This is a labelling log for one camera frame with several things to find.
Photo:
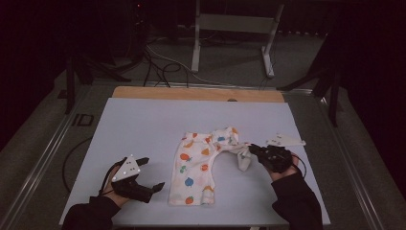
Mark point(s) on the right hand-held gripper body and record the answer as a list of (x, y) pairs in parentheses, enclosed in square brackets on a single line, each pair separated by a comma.
[(276, 158)]

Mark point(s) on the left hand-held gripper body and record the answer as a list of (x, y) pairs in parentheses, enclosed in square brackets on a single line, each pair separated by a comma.
[(129, 183)]

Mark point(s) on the white fruit print baby pants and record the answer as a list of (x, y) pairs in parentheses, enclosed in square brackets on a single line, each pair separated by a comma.
[(194, 166)]

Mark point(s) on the person's left hand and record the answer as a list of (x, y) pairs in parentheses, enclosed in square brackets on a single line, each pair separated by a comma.
[(116, 195)]

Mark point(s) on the person's right hand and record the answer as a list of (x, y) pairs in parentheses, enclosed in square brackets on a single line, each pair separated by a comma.
[(282, 175)]

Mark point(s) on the wooden table board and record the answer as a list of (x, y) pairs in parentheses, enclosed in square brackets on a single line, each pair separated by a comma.
[(191, 94)]

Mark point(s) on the black tripod stand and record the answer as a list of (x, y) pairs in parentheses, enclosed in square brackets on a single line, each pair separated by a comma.
[(79, 73), (328, 83)]

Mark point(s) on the white metal stand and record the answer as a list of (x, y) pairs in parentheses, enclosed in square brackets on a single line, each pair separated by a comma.
[(236, 24)]

